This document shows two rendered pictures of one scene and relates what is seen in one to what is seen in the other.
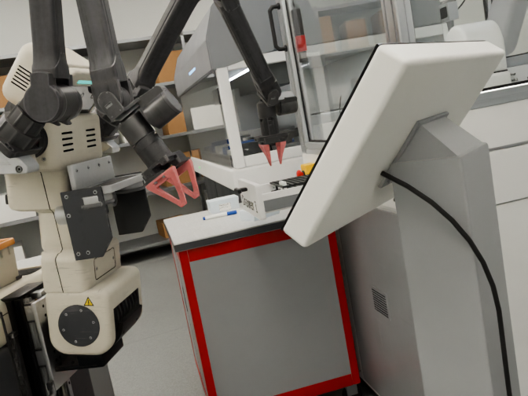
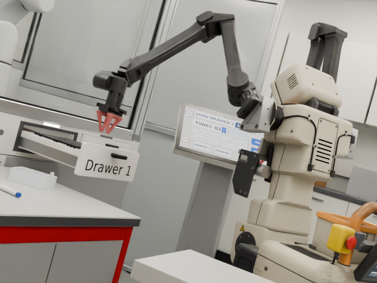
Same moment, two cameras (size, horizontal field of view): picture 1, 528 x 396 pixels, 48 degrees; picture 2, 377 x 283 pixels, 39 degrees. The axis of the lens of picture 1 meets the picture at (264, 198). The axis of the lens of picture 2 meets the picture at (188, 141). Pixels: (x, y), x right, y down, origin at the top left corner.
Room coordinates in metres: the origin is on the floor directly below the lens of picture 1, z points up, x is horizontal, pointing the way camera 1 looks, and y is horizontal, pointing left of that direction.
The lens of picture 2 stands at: (3.07, 1.53, 1.05)
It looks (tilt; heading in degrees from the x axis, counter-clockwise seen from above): 1 degrees down; 225
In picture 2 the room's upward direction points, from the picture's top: 16 degrees clockwise
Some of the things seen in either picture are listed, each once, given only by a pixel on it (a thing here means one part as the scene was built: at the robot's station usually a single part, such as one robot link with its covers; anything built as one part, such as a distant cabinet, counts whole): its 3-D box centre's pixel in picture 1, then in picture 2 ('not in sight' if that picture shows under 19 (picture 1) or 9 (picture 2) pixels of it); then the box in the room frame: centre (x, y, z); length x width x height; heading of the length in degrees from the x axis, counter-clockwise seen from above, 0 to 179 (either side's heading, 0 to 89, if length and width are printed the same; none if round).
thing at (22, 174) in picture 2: (259, 211); (32, 177); (2.20, 0.03, 0.78); 0.12 x 0.08 x 0.04; 129
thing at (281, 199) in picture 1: (312, 188); (67, 151); (1.98, -0.16, 0.86); 0.40 x 0.26 x 0.06; 102
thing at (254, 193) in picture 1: (251, 197); (109, 163); (1.94, 0.04, 0.87); 0.29 x 0.02 x 0.11; 12
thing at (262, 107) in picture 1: (268, 108); (117, 85); (1.92, -0.06, 1.15); 0.07 x 0.06 x 0.07; 112
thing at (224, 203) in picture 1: (222, 203); not in sight; (2.54, 0.18, 0.79); 0.13 x 0.09 x 0.05; 103
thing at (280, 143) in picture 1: (274, 150); (107, 120); (1.92, -0.06, 1.01); 0.07 x 0.07 x 0.09; 11
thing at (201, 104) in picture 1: (291, 108); not in sight; (3.75, -0.26, 1.13); 1.78 x 1.14 x 0.45; 12
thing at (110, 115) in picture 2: (272, 150); (108, 121); (1.92, -0.05, 1.01); 0.07 x 0.07 x 0.09; 11
